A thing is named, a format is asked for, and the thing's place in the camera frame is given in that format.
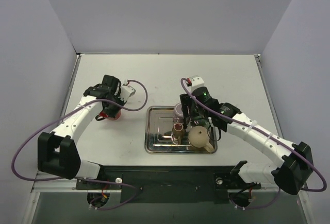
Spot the lilac ceramic mug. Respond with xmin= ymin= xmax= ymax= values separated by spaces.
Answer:
xmin=173 ymin=103 xmax=184 ymax=123

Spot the small dark brown cup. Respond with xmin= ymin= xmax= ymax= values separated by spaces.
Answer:
xmin=172 ymin=123 xmax=185 ymax=144

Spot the red ceramic mug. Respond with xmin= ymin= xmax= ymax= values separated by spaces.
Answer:
xmin=95 ymin=110 xmax=121 ymax=122

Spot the cream ceramic mug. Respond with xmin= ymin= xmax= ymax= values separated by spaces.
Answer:
xmin=188 ymin=126 xmax=214 ymax=153

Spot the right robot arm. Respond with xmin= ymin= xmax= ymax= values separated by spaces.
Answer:
xmin=180 ymin=84 xmax=313 ymax=195

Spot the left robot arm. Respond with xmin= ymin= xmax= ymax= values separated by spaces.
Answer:
xmin=38 ymin=75 xmax=136 ymax=189

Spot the stainless steel tray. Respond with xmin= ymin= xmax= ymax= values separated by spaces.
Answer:
xmin=144 ymin=106 xmax=221 ymax=154

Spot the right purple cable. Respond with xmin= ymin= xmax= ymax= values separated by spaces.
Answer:
xmin=179 ymin=77 xmax=327 ymax=212

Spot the purple cable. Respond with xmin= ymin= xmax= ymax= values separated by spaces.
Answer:
xmin=179 ymin=77 xmax=327 ymax=212
xmin=11 ymin=79 xmax=148 ymax=211

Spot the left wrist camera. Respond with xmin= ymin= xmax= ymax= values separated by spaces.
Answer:
xmin=119 ymin=80 xmax=136 ymax=102

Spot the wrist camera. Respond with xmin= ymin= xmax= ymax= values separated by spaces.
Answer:
xmin=187 ymin=75 xmax=205 ymax=93
xmin=119 ymin=80 xmax=136 ymax=102

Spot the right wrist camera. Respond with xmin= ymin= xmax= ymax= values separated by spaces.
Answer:
xmin=187 ymin=75 xmax=205 ymax=93

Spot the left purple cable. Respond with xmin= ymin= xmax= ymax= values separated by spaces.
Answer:
xmin=11 ymin=79 xmax=148 ymax=211

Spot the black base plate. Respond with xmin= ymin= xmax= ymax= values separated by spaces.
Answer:
xmin=45 ymin=164 xmax=262 ymax=205

